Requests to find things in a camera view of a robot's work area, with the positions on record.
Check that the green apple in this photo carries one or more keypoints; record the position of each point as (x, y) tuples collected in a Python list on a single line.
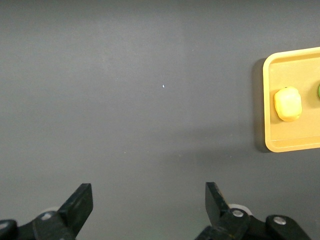
[(319, 91)]

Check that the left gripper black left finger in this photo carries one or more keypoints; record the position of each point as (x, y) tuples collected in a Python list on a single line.
[(72, 215)]

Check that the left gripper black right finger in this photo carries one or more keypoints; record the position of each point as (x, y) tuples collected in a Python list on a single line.
[(217, 212)]

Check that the yellow plastic tray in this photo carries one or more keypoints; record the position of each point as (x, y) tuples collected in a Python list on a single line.
[(287, 135)]

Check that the dark grey table mat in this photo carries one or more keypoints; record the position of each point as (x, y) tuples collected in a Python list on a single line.
[(125, 100)]

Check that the yellow potato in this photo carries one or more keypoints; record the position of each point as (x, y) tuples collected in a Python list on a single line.
[(287, 103)]

